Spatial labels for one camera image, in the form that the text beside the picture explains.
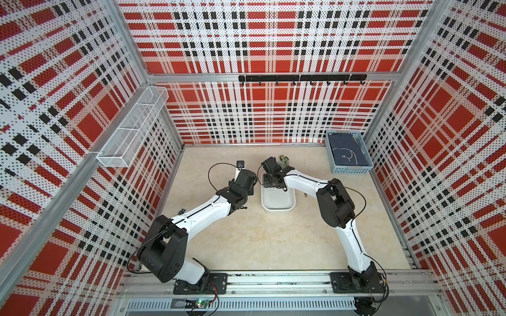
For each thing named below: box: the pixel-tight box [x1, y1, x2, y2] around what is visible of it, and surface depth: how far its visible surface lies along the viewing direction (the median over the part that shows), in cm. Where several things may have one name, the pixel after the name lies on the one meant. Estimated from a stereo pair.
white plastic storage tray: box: [260, 169, 297, 212], surface depth 96 cm
